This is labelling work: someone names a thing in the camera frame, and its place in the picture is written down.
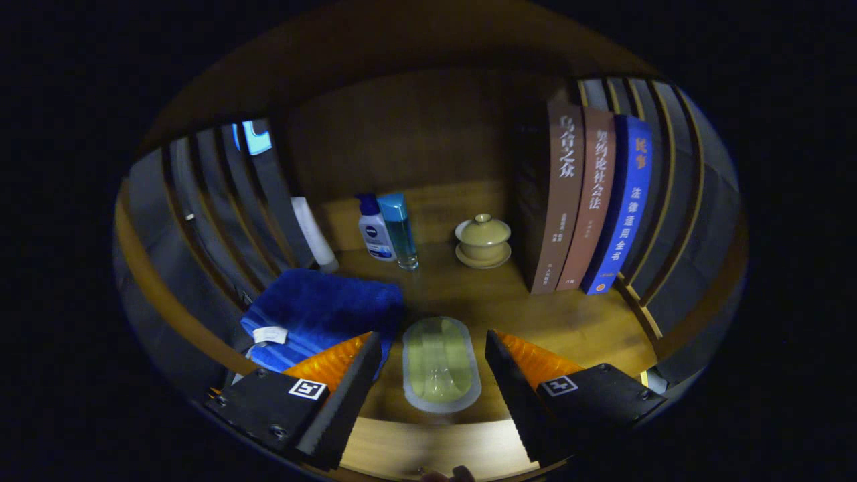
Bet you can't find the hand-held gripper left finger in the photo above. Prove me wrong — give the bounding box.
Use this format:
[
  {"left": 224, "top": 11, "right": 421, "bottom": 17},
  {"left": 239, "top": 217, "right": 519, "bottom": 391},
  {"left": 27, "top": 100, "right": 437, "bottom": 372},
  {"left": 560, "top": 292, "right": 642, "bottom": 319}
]
[{"left": 204, "top": 331, "right": 382, "bottom": 471}]

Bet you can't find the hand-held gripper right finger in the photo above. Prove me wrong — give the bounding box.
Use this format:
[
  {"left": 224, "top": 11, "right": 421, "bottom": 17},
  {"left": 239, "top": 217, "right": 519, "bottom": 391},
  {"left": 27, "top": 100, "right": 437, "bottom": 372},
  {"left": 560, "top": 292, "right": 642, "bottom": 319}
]
[{"left": 485, "top": 329, "right": 668, "bottom": 466}]

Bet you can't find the white sponge brush green handle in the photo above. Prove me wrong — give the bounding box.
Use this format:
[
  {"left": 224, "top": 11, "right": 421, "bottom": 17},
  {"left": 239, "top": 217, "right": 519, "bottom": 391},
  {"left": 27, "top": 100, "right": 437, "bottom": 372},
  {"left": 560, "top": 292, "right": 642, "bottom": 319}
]
[{"left": 402, "top": 316, "right": 483, "bottom": 414}]

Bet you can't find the wooden drawer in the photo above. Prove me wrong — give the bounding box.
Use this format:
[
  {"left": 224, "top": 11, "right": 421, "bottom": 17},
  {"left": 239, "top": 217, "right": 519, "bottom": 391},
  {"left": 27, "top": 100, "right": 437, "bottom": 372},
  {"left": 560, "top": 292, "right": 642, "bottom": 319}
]
[{"left": 335, "top": 418, "right": 543, "bottom": 481}]

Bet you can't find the wooden countertop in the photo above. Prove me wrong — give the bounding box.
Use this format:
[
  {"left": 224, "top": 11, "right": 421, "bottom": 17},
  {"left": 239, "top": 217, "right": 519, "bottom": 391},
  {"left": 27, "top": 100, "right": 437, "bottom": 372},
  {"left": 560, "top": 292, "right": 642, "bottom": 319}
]
[{"left": 228, "top": 241, "right": 660, "bottom": 426}]

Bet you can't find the brown wooden cabinet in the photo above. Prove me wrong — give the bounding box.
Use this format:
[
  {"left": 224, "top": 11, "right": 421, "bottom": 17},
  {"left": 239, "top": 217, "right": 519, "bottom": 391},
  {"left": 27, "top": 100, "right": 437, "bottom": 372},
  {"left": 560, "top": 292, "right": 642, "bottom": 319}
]
[{"left": 114, "top": 0, "right": 749, "bottom": 429}]

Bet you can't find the blue folded towel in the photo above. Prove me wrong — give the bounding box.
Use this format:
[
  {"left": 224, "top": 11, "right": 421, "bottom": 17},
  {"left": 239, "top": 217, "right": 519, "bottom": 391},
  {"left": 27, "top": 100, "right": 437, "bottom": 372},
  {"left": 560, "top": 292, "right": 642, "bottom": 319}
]
[{"left": 240, "top": 268, "right": 404, "bottom": 379}]

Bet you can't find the beige lidded teacup with saucer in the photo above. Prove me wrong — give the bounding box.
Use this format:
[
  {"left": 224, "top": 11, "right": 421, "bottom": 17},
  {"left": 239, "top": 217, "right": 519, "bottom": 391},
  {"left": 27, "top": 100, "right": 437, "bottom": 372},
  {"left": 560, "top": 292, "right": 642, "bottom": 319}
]
[{"left": 455, "top": 213, "right": 513, "bottom": 270}]

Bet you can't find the white tube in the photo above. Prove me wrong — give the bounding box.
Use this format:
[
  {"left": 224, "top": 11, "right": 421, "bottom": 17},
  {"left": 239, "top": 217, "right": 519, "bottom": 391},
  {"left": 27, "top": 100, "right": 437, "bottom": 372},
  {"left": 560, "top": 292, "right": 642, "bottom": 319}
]
[{"left": 289, "top": 196, "right": 340, "bottom": 274}]

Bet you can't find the white bottle with blue cap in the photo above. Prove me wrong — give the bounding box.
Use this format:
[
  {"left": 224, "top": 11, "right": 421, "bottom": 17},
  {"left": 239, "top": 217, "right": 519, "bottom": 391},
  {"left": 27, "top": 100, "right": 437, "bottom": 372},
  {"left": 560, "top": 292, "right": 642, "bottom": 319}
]
[{"left": 355, "top": 193, "right": 397, "bottom": 262}]

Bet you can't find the teal clear bottle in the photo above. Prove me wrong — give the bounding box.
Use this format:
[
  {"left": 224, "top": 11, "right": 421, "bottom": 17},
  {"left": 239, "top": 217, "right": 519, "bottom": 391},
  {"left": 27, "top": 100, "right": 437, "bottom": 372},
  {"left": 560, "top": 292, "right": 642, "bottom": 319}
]
[{"left": 376, "top": 193, "right": 420, "bottom": 271}]

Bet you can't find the dark brown book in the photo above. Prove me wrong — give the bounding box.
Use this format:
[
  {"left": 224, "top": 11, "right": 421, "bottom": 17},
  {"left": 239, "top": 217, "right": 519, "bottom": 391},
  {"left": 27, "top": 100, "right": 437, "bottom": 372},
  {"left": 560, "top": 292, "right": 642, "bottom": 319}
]
[{"left": 516, "top": 100, "right": 585, "bottom": 295}]

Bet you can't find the reddish brown book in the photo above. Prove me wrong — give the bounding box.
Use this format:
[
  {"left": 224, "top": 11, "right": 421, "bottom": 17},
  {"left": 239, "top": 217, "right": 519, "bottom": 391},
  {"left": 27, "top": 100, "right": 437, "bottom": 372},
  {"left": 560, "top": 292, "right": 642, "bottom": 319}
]
[{"left": 556, "top": 107, "right": 617, "bottom": 291}]

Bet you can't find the blue book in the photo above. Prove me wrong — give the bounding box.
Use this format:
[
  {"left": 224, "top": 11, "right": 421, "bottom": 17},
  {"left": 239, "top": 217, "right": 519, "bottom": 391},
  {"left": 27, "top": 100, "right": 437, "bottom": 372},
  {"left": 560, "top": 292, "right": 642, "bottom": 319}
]
[{"left": 581, "top": 114, "right": 653, "bottom": 295}]

